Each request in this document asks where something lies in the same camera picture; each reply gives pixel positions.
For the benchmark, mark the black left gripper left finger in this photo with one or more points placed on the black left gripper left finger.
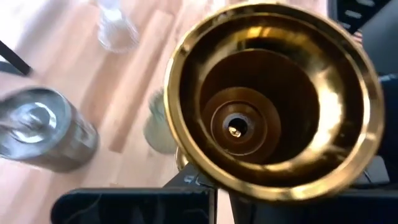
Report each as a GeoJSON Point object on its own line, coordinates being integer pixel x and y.
{"type": "Point", "coordinates": [140, 207]}

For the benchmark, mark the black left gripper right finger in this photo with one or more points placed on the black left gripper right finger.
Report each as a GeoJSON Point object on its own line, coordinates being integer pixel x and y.
{"type": "Point", "coordinates": [311, 213]}

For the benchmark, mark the green glass candle holder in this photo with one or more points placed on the green glass candle holder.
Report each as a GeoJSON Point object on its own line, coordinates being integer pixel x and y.
{"type": "Point", "coordinates": [157, 130]}

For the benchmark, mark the silver candle tin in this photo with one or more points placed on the silver candle tin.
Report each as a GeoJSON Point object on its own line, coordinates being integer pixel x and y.
{"type": "Point", "coordinates": [46, 130]}

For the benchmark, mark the short gold candlestick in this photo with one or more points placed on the short gold candlestick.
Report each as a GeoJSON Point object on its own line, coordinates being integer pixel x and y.
{"type": "Point", "coordinates": [280, 93]}

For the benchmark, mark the clear glass candle holder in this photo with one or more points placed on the clear glass candle holder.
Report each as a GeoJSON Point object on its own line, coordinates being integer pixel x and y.
{"type": "Point", "coordinates": [116, 31]}

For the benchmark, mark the black drawer cabinet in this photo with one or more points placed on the black drawer cabinet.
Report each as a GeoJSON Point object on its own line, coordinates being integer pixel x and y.
{"type": "Point", "coordinates": [339, 12]}

